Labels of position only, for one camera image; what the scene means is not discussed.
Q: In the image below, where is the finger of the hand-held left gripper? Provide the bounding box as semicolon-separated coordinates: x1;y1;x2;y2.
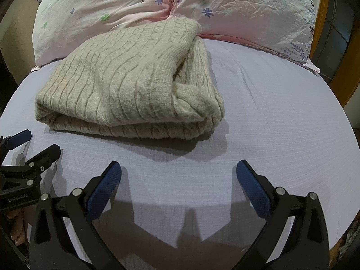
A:
22;144;62;181
0;129;32;154

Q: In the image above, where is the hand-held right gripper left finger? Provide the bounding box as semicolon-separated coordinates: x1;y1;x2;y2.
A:
27;160;126;270

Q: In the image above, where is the lavender bed sheet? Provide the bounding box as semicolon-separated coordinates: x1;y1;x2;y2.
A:
0;34;357;270

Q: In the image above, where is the beige cable-knit sweater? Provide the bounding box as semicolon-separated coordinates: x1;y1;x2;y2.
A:
35;17;225;140

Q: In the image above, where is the person's left hand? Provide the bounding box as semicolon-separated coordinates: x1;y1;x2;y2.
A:
6;206;29;246

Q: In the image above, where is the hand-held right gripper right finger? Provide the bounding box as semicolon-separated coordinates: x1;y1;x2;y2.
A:
236;160;330;270

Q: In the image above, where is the wooden headboard frame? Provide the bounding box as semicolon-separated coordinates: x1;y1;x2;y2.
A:
318;0;360;131

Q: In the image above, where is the pink floral pillow with tree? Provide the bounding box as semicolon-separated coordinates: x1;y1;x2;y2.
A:
30;0;176;72

